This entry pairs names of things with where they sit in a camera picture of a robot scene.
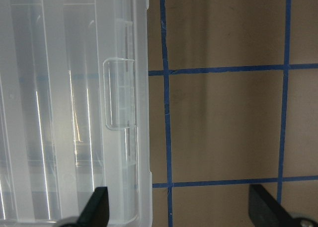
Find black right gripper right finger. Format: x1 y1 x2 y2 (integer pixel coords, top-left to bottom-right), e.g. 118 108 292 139
248 184 301 227

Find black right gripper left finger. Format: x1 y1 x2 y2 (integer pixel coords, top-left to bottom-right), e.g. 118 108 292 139
66 187 110 227

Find clear plastic box lid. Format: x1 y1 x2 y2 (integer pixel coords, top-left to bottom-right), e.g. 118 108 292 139
0 0 153 227

